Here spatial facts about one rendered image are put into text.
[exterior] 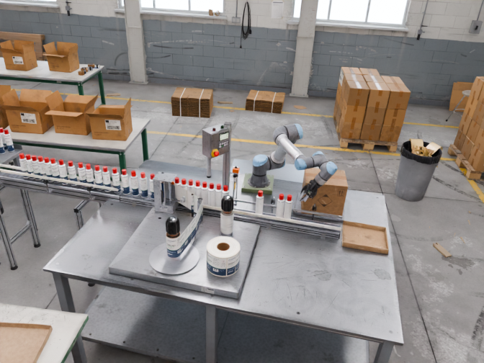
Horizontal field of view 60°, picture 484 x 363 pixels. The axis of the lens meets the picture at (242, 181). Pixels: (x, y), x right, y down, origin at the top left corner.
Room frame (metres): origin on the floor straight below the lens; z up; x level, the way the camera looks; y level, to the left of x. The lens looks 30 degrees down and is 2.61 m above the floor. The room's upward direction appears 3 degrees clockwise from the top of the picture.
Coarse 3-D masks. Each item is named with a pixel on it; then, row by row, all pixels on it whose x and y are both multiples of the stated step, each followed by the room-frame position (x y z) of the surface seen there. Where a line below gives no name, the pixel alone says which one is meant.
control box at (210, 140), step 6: (216, 126) 2.67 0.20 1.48; (204, 132) 2.59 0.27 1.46; (210, 132) 2.57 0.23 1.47; (216, 132) 2.58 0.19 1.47; (222, 132) 2.61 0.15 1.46; (204, 138) 2.59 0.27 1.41; (210, 138) 2.55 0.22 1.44; (216, 138) 2.57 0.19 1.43; (228, 138) 2.65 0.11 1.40; (204, 144) 2.59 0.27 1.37; (210, 144) 2.55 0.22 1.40; (216, 144) 2.57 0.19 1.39; (228, 144) 2.65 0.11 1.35; (204, 150) 2.59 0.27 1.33; (210, 150) 2.55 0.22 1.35; (216, 150) 2.57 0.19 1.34; (222, 150) 2.61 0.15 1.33; (228, 150) 2.65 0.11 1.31; (210, 156) 2.55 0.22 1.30
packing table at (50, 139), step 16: (144, 128) 4.21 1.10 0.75; (32, 144) 3.77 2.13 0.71; (48, 144) 3.70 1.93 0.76; (64, 144) 3.69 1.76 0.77; (80, 144) 3.69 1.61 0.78; (96, 144) 3.71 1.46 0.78; (112, 144) 3.72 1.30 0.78; (128, 144) 3.74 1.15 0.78; (144, 144) 4.34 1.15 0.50; (144, 160) 4.34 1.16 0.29
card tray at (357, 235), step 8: (344, 224) 2.48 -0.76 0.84; (352, 224) 2.47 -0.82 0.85; (360, 224) 2.46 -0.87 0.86; (368, 224) 2.45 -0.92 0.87; (344, 232) 2.39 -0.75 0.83; (352, 232) 2.40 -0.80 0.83; (360, 232) 2.40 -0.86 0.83; (368, 232) 2.41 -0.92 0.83; (376, 232) 2.41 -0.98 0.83; (384, 232) 2.42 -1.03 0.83; (344, 240) 2.30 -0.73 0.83; (352, 240) 2.31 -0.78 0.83; (360, 240) 2.31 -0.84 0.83; (368, 240) 2.32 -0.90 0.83; (376, 240) 2.32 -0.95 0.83; (384, 240) 2.32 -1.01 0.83; (360, 248) 2.21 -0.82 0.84; (368, 248) 2.20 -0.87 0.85; (376, 248) 2.19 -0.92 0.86; (384, 248) 2.18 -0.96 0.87
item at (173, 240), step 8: (168, 224) 1.94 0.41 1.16; (176, 224) 1.96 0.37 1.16; (168, 232) 1.94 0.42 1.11; (176, 232) 1.95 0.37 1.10; (168, 240) 1.94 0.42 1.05; (176, 240) 1.94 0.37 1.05; (168, 248) 1.94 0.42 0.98; (176, 248) 1.94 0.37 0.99; (168, 256) 1.95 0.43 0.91; (176, 256) 1.94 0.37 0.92
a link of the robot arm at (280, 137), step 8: (280, 128) 2.76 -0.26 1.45; (280, 136) 2.68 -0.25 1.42; (280, 144) 2.64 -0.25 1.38; (288, 144) 2.58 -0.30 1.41; (288, 152) 2.53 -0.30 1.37; (296, 152) 2.49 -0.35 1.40; (296, 160) 2.41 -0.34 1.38; (304, 160) 2.40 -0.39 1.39; (312, 160) 2.41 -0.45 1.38; (296, 168) 2.39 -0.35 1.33; (304, 168) 2.38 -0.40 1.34
